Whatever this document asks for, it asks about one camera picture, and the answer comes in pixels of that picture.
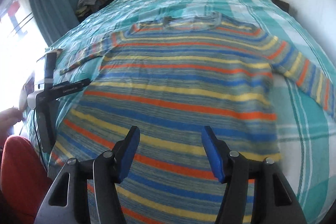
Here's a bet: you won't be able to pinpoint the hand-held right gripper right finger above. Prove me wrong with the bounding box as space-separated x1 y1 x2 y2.
202 126 307 224

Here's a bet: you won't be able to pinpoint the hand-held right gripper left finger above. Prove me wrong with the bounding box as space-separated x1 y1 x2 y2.
34 126 141 224

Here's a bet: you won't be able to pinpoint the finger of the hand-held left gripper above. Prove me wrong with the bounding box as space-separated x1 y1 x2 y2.
51 78 91 102

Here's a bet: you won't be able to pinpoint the striped knit sweater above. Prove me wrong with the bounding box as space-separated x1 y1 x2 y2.
49 12 334 224

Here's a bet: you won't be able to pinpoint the person's left hand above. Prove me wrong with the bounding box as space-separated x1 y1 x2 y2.
0 107 25 134

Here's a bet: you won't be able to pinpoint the person's red pants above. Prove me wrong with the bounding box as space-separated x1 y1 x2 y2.
0 135 54 224

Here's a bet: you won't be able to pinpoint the bright window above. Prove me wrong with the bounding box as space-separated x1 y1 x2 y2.
0 0 46 111

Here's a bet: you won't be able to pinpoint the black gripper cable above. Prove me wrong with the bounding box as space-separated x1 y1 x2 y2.
33 108 49 172

